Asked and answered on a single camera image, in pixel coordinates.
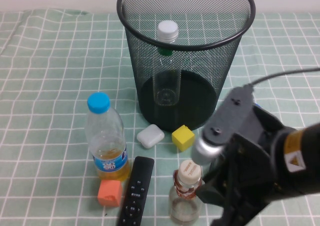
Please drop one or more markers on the white earbud case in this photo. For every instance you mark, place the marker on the white earbud case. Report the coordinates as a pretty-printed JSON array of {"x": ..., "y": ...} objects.
[{"x": 150, "y": 137}]

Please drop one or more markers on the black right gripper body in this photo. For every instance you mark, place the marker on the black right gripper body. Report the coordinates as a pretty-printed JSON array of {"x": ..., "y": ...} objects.
[{"x": 252, "y": 166}]

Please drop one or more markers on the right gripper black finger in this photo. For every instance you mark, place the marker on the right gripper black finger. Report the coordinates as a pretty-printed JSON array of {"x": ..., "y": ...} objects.
[
  {"x": 235, "y": 218},
  {"x": 211, "y": 192}
]

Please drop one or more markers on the small glass bottle beige cap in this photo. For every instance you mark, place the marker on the small glass bottle beige cap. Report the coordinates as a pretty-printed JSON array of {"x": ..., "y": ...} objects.
[{"x": 183, "y": 206}]

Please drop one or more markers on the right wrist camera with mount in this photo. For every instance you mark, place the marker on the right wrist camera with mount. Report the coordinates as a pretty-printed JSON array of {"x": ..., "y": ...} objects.
[{"x": 230, "y": 115}]

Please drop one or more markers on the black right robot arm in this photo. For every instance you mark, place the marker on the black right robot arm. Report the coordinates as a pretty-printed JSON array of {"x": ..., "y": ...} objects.
[{"x": 307, "y": 148}]

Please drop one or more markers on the clear bottle white cap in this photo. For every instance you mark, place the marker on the clear bottle white cap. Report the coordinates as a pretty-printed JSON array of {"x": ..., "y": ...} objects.
[{"x": 167, "y": 28}]

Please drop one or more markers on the green checked tablecloth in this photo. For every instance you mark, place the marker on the green checked tablecloth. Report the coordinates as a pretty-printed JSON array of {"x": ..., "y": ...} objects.
[{"x": 37, "y": 110}]

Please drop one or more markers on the orange cube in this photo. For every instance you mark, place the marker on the orange cube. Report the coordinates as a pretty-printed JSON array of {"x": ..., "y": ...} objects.
[{"x": 109, "y": 193}]

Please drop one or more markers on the black remote control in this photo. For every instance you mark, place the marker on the black remote control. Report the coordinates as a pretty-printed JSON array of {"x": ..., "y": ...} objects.
[{"x": 137, "y": 186}]

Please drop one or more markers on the yellow cube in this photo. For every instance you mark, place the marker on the yellow cube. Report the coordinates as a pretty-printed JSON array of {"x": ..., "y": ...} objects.
[{"x": 182, "y": 138}]

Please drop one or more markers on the black mesh wastebasket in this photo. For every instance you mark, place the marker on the black mesh wastebasket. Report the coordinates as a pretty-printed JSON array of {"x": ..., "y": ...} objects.
[{"x": 200, "y": 85}]

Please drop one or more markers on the yellow liquid bottle light-blue cap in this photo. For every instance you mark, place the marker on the yellow liquid bottle light-blue cap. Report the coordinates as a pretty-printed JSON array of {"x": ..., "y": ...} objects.
[{"x": 105, "y": 135}]

